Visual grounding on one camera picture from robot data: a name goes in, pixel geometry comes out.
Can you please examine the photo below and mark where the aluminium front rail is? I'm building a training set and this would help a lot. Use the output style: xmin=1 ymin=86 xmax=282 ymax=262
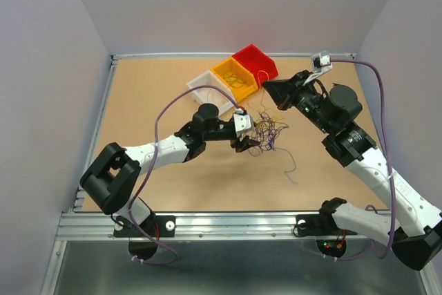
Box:
xmin=55 ymin=209 xmax=425 ymax=240

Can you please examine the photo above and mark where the red plastic bin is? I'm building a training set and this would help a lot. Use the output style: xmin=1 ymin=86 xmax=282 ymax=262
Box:
xmin=232 ymin=44 xmax=278 ymax=88

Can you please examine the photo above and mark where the purple thin wire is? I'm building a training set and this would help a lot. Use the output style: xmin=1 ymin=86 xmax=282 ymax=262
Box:
xmin=247 ymin=101 xmax=299 ymax=186

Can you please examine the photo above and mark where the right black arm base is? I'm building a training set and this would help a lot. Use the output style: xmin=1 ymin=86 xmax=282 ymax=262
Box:
xmin=289 ymin=212 xmax=357 ymax=238

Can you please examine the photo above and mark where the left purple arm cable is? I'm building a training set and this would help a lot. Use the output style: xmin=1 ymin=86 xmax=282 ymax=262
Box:
xmin=127 ymin=86 xmax=244 ymax=265

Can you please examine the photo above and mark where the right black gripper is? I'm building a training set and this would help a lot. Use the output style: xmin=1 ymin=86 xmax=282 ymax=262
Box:
xmin=262 ymin=70 xmax=334 ymax=134

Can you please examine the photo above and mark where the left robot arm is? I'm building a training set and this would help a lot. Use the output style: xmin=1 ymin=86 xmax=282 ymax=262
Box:
xmin=79 ymin=104 xmax=258 ymax=236

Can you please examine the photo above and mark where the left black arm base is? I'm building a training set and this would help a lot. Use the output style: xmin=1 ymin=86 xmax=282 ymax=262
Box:
xmin=110 ymin=214 xmax=176 ymax=239

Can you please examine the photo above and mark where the yellow plastic bin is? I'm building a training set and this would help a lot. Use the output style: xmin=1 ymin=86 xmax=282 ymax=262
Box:
xmin=211 ymin=57 xmax=258 ymax=103

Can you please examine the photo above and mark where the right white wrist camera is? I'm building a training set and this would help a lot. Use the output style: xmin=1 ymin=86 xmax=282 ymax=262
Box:
xmin=304 ymin=51 xmax=333 ymax=85

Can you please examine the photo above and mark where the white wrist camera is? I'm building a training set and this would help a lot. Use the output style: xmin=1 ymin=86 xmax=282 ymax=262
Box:
xmin=233 ymin=108 xmax=251 ymax=137
xmin=304 ymin=51 xmax=333 ymax=85

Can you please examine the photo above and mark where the white plastic bin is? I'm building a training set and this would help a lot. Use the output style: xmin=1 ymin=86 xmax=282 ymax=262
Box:
xmin=186 ymin=70 xmax=234 ymax=115

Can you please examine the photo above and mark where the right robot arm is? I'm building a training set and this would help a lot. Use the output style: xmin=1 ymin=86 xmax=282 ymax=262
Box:
xmin=262 ymin=70 xmax=441 ymax=271

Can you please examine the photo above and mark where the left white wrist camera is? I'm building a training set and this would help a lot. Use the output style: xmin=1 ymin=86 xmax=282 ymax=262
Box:
xmin=233 ymin=108 xmax=251 ymax=137

